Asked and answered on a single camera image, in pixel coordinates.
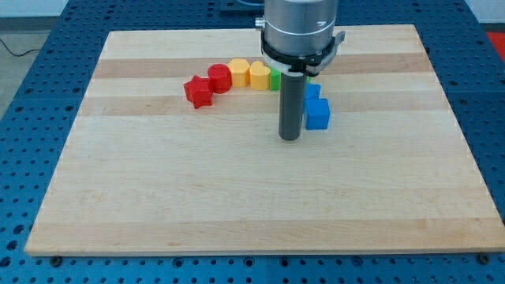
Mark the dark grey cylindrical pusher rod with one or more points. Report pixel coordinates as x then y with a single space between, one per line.
291 102

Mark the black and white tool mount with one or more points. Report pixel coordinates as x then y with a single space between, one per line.
308 65

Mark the blue cube block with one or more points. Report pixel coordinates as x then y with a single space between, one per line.
317 114

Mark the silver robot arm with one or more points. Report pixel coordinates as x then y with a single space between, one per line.
297 38

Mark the blue triangle block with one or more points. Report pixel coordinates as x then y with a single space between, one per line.
312 91

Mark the green block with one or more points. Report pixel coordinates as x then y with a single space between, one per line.
275 80

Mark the yellow heart block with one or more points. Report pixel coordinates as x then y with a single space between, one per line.
259 76

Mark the yellow hexagon block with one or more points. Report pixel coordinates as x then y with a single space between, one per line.
239 69

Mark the red cylinder block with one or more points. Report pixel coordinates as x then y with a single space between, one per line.
220 78

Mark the red star block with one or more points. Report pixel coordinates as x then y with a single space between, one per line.
198 91

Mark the wooden board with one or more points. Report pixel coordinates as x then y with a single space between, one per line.
144 173

